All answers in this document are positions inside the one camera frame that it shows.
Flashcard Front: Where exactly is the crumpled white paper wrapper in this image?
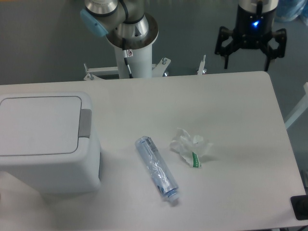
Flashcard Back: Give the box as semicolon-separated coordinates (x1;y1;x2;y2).
169;128;213;168

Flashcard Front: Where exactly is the black device at table edge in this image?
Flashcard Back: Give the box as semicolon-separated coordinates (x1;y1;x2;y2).
290;195;308;220

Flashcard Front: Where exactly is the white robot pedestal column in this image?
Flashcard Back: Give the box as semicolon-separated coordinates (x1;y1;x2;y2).
114;45;152;79

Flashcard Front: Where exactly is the white metal base frame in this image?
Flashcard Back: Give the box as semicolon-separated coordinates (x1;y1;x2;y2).
83;55;207;81

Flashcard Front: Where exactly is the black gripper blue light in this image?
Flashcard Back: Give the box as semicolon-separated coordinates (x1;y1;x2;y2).
214;0;287;72

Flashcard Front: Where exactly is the black cable on pedestal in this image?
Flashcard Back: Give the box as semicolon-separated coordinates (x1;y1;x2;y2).
122;38;134;79

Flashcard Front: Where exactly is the empty clear plastic bottle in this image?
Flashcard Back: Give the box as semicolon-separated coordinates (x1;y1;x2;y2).
135;136;179;204

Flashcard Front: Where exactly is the white trash can lid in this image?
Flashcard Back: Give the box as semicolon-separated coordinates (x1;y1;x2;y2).
0;96;81;156

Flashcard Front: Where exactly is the white frame leg right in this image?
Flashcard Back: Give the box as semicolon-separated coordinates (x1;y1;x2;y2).
284;82;308;129

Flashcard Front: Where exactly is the white plastic trash can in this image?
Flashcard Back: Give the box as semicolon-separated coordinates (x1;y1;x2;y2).
0;91;101;193

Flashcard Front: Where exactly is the blue plastic bag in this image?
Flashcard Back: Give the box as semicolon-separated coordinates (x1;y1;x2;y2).
275;0;308;23

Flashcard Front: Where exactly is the grey trash can push button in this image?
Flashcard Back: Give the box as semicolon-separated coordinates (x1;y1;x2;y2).
78;109;92;138

